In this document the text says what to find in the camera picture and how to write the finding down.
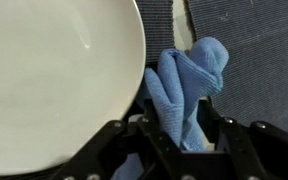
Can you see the white round plate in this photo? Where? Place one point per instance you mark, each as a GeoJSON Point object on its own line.
{"type": "Point", "coordinates": [66, 68]}

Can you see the dark blue placemat under plate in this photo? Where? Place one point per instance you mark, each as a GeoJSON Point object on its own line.
{"type": "Point", "coordinates": [157, 18]}

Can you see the blue microfiber towel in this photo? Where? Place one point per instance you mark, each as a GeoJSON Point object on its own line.
{"type": "Point", "coordinates": [178, 83]}

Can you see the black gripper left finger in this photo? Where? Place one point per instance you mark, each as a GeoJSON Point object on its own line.
{"type": "Point", "coordinates": [108, 149]}

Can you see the dark blue placemat near jar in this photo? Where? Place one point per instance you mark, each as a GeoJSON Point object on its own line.
{"type": "Point", "coordinates": [255, 34]}

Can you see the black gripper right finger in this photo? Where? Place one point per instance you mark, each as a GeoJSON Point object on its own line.
{"type": "Point", "coordinates": [258, 151]}

